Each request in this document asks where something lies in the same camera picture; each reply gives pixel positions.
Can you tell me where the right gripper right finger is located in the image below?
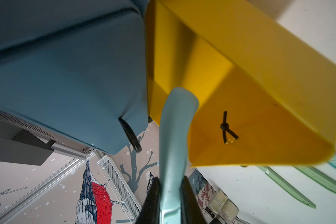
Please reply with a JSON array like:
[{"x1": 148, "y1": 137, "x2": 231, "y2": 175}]
[{"x1": 180, "y1": 176, "x2": 206, "y2": 224}]

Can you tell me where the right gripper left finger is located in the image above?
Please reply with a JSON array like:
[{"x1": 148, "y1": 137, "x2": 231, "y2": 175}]
[{"x1": 135, "y1": 177, "x2": 161, "y2": 224}]

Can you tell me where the light green knife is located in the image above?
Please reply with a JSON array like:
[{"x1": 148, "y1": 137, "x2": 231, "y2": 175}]
[{"x1": 257, "y1": 166, "x2": 316, "y2": 209}]

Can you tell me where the turquoise knife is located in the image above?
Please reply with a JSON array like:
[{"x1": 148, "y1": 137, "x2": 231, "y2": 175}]
[{"x1": 159, "y1": 87, "x2": 199, "y2": 224}]

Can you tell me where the yellow drawer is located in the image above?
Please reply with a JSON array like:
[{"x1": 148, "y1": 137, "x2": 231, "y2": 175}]
[{"x1": 145, "y1": 1, "x2": 336, "y2": 167}]

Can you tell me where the teal top drawer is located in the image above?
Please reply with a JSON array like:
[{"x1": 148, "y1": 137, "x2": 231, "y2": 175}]
[{"x1": 0, "y1": 1, "x2": 148, "y2": 155}]

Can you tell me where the horizontal aluminium bar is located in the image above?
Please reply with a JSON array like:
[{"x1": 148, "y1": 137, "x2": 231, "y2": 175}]
[{"x1": 0, "y1": 147, "x2": 95, "y2": 224}]

